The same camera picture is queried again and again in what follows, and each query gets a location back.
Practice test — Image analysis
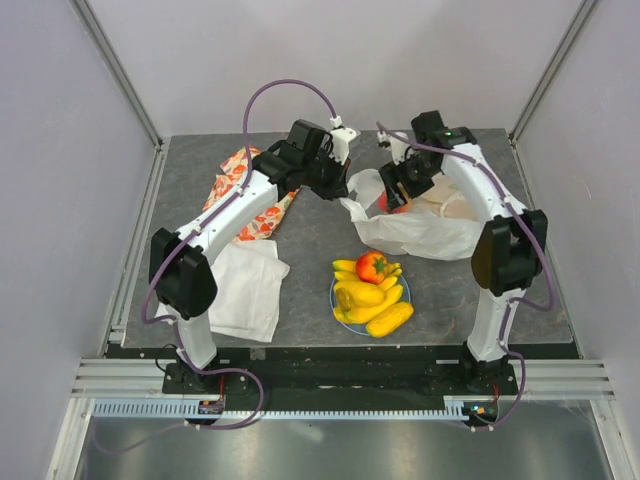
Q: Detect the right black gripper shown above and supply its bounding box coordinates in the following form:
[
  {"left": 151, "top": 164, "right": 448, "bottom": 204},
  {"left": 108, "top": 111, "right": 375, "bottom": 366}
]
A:
[{"left": 379, "top": 152, "right": 439, "bottom": 212}]

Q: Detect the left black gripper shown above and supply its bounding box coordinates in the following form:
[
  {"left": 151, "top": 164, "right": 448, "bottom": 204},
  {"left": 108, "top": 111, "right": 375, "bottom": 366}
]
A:
[{"left": 302, "top": 148, "right": 351, "bottom": 203}]

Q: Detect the peach fake fruit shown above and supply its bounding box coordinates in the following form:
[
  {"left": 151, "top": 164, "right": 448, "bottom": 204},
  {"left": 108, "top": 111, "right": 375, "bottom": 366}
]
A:
[{"left": 377, "top": 193, "right": 411, "bottom": 214}]

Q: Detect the white plastic bag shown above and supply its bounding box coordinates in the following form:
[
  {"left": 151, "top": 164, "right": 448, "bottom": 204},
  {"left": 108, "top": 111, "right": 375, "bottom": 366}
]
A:
[{"left": 340, "top": 169, "right": 482, "bottom": 261}]

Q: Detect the orange persimmon fruit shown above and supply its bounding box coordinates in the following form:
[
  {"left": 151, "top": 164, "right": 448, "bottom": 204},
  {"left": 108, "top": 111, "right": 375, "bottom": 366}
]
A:
[{"left": 355, "top": 251, "right": 388, "bottom": 285}]

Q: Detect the small yellow banana bunch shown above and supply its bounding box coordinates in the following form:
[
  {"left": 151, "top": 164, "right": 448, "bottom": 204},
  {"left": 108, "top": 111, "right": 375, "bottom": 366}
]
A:
[{"left": 332, "top": 260, "right": 403, "bottom": 291}]

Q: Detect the large yellow banana bunch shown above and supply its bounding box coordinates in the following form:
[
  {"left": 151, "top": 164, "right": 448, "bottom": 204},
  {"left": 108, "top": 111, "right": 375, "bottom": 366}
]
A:
[{"left": 333, "top": 285, "right": 404, "bottom": 325}]

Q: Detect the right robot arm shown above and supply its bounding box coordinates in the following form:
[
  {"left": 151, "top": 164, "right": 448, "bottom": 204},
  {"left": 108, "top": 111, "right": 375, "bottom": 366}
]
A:
[{"left": 377, "top": 111, "right": 551, "bottom": 394}]

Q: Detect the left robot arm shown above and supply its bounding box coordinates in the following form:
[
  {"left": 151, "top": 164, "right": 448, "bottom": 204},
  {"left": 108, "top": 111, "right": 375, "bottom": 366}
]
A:
[{"left": 147, "top": 120, "right": 360, "bottom": 393}]

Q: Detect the floral patterned cloth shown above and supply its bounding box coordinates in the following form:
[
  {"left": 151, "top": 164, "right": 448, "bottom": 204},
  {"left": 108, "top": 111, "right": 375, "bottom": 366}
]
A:
[{"left": 202, "top": 143, "right": 301, "bottom": 244}]

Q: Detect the white cloth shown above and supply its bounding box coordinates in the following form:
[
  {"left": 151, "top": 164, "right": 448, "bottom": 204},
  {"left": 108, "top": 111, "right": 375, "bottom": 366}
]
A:
[{"left": 181, "top": 240, "right": 290, "bottom": 344}]

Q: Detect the blue plate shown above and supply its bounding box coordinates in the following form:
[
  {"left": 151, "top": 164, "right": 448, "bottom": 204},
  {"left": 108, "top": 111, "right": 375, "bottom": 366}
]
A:
[{"left": 329, "top": 275, "right": 411, "bottom": 338}]

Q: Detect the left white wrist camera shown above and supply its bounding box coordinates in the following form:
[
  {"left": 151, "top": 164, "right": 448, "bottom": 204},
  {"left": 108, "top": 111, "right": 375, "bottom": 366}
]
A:
[{"left": 329, "top": 115, "right": 361, "bottom": 165}]

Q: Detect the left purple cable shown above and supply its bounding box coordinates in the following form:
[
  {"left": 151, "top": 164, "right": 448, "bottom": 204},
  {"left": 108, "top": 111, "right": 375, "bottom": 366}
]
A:
[{"left": 140, "top": 79, "right": 344, "bottom": 376}]

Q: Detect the purple cable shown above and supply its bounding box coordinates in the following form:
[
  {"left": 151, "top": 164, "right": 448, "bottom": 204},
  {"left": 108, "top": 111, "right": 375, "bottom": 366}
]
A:
[
  {"left": 375, "top": 121, "right": 557, "bottom": 431},
  {"left": 140, "top": 79, "right": 344, "bottom": 376}
]

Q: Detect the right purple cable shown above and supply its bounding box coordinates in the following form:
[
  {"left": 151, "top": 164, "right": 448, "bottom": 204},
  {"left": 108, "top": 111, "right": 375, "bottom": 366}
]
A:
[{"left": 375, "top": 121, "right": 557, "bottom": 431}]

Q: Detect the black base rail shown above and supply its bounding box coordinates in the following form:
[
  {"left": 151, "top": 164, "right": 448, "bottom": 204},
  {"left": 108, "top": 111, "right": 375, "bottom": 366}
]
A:
[{"left": 162, "top": 346, "right": 518, "bottom": 411}]

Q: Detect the light blue cable duct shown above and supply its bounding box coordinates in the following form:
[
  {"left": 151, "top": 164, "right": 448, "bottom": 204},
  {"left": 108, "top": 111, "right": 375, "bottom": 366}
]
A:
[{"left": 92, "top": 398, "right": 469, "bottom": 421}]

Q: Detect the left aluminium frame post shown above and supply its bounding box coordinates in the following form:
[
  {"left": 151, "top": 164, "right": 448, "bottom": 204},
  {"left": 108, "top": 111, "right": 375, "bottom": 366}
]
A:
[{"left": 67, "top": 0, "right": 165, "bottom": 151}]

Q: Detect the aluminium frame post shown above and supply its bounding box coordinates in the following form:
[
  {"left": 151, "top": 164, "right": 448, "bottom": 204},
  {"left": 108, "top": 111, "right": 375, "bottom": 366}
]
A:
[
  {"left": 508, "top": 0, "right": 601, "bottom": 144},
  {"left": 67, "top": 0, "right": 165, "bottom": 151}
]

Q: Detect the right aluminium frame post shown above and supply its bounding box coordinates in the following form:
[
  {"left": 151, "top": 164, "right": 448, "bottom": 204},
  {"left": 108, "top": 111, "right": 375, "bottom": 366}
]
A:
[{"left": 508, "top": 0, "right": 601, "bottom": 144}]

